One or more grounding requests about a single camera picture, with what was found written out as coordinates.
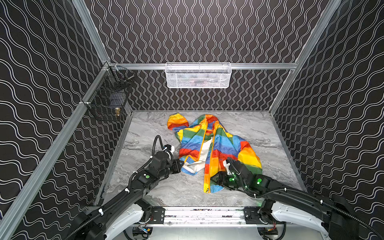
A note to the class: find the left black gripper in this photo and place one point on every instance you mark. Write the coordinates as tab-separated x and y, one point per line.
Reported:
175	166

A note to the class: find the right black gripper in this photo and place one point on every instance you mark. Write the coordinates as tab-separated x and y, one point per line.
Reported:
220	178

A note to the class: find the rainbow striped jacket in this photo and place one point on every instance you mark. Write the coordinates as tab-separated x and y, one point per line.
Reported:
206	145

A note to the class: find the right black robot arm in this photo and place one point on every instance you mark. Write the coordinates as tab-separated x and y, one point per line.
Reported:
333	217

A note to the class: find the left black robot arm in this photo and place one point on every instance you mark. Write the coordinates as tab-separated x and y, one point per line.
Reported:
127	207

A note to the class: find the brass object in basket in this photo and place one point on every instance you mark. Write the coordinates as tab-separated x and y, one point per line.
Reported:
117	112

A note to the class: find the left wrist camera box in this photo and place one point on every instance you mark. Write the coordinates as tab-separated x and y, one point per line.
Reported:
169	148

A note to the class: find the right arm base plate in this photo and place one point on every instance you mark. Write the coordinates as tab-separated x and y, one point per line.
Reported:
258	216

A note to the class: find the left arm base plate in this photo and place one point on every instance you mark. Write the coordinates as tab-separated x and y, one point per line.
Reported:
152	216

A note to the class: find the aluminium front rail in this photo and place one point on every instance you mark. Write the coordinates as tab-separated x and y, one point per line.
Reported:
217	217

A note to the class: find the black wire wall basket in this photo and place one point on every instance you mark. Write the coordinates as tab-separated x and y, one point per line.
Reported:
112	92

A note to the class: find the white mesh wall basket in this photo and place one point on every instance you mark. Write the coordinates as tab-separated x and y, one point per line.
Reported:
198	75

